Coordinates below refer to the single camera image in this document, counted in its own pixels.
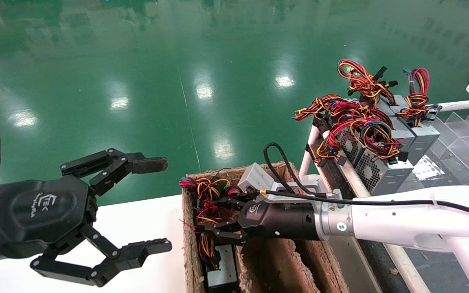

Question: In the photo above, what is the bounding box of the worn brown cardboard box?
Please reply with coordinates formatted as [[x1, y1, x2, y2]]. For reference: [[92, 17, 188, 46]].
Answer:
[[181, 162, 349, 293]]

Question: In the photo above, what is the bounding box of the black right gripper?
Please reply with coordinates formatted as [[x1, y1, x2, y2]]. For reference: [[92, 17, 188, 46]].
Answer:
[[197, 194, 321, 245]]

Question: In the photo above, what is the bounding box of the clear acrylic divider tray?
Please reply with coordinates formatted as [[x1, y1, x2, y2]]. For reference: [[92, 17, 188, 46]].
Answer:
[[412, 110, 469, 192]]

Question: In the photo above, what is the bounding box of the dark cart edge beam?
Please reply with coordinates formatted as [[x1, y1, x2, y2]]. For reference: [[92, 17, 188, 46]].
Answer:
[[312, 142, 406, 293]]

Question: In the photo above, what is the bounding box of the multicoloured wire bundle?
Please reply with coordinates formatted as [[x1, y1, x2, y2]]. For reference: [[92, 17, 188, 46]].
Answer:
[[179, 175, 245, 202]]

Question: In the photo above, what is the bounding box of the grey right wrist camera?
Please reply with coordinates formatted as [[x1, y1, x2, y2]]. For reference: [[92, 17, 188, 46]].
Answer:
[[237, 163, 278, 194]]

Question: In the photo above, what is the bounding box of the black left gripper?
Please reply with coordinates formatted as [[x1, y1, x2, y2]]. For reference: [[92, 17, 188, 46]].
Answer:
[[0, 148, 173, 287]]

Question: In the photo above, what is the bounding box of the white cart post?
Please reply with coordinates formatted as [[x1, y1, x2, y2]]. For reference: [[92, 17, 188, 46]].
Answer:
[[298, 124, 320, 177]]

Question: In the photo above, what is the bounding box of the grey power supply with wires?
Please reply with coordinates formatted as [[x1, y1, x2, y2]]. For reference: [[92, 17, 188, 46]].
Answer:
[[316, 108, 415, 197], [338, 59, 416, 141], [197, 203, 239, 293], [397, 67, 442, 165], [294, 94, 365, 167]]

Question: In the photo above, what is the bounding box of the black braided cable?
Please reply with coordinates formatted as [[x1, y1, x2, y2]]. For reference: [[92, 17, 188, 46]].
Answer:
[[263, 142, 320, 196]]

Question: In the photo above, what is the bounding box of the thin black cable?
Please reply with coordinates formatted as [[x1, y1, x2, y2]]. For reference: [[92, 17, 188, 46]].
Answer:
[[259, 189, 469, 220]]

